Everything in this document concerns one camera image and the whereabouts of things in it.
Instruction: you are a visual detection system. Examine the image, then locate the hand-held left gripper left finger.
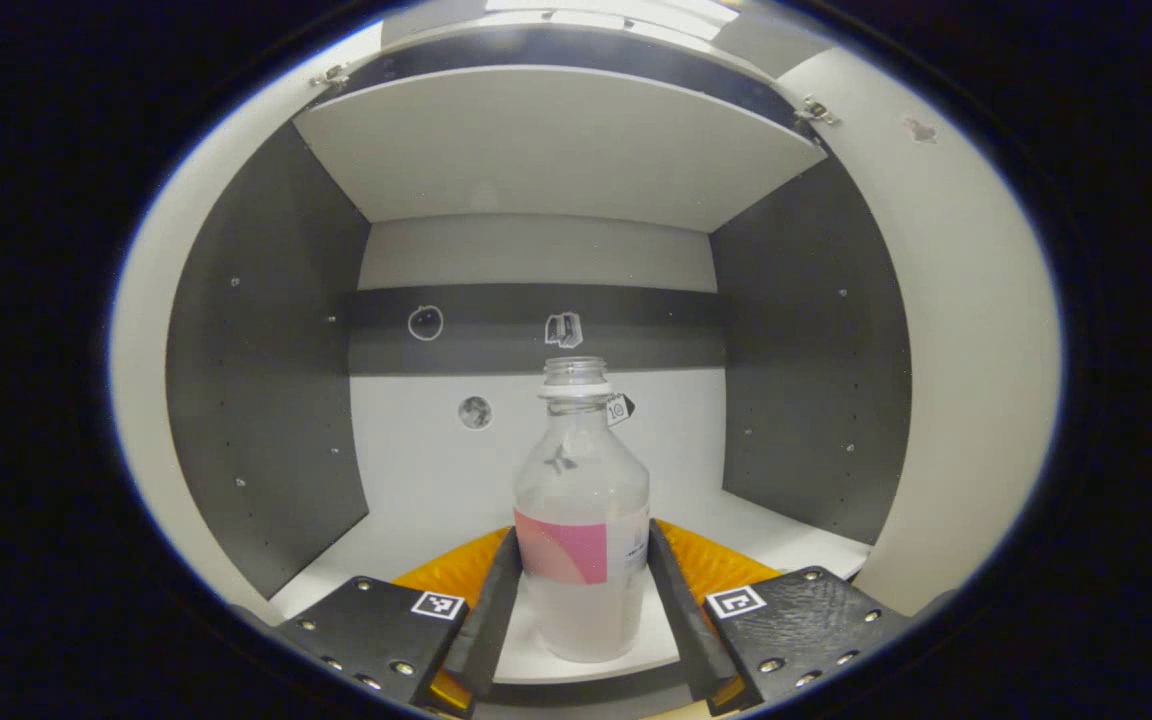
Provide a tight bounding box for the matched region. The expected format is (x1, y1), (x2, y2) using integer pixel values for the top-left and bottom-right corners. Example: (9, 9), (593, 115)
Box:
(271, 525), (522, 716)

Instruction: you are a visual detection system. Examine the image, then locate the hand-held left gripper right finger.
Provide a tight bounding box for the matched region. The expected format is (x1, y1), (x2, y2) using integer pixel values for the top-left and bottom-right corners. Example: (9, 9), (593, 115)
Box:
(646, 518), (912, 716)

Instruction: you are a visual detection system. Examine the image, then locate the clear bottle with pink label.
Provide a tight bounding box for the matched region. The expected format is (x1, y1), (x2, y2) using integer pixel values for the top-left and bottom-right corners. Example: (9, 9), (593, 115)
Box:
(513, 356), (652, 663)

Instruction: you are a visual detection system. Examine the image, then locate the grey cabinet door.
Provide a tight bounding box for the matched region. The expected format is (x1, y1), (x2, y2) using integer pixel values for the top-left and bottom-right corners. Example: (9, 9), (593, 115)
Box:
(776, 45), (1065, 616)
(108, 20), (387, 626)

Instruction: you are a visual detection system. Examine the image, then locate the grey cabinet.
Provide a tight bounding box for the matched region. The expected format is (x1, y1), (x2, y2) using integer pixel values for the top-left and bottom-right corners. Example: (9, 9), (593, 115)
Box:
(166, 20), (912, 701)

